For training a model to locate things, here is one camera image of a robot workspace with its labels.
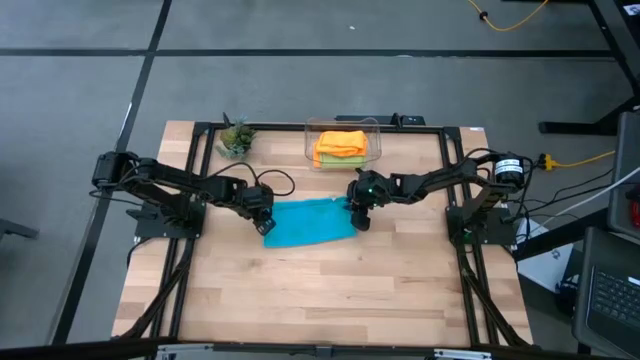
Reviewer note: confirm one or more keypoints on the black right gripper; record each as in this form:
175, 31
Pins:
370, 192

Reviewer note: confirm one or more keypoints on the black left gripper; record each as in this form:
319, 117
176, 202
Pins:
255, 200

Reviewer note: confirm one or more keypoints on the green microfiber towel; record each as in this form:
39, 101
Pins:
345, 161

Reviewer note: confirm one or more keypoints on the orange microfiber towel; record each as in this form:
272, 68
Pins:
342, 142
316, 159

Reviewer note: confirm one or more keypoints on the teal microfiber towel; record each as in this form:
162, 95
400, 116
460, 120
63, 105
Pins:
310, 222

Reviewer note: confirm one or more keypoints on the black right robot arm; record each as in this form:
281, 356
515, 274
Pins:
440, 180

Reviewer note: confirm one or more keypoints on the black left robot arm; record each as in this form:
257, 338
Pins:
170, 182

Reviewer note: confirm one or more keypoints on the clear plastic bin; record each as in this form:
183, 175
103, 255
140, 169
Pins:
375, 145

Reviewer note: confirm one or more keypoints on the small potted succulent plant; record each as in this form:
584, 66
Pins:
236, 140

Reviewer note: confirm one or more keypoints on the black power box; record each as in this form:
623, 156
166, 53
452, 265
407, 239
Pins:
410, 120

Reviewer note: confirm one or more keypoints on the white printed box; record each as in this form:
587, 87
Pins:
545, 260

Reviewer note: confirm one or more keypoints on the grey furniture leg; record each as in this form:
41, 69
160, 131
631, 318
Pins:
15, 229

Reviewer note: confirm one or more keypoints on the grey equipment case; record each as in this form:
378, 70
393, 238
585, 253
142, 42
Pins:
625, 150

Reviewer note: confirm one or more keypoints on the dark grey laptop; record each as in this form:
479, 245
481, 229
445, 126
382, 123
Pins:
615, 300

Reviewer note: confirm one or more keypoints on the silver metal bracket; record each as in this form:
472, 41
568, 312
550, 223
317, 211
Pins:
462, 354
185, 350

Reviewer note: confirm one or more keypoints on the black desk frame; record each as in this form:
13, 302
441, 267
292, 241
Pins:
575, 127

